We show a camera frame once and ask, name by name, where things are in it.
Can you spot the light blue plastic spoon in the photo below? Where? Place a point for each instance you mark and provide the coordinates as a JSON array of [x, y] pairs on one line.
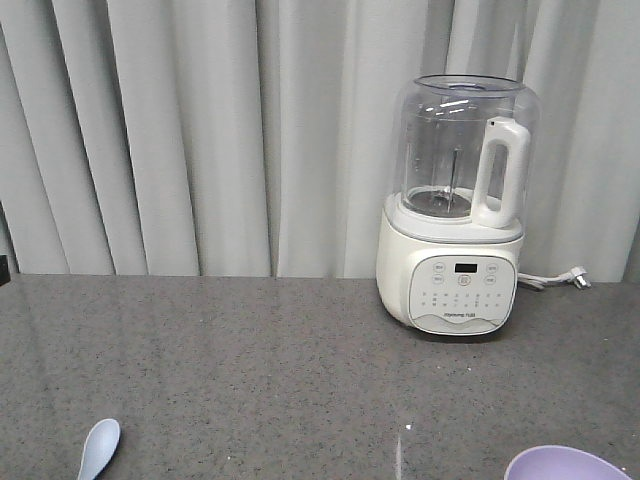
[[99, 447]]

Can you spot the purple plastic bowl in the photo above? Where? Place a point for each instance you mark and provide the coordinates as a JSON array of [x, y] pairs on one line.
[[557, 462]]

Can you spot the white blender with clear jar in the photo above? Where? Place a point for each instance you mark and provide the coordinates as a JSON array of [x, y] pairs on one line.
[[452, 225]]

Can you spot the grey pleated curtain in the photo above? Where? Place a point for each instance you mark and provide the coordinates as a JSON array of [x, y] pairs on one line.
[[251, 138]]

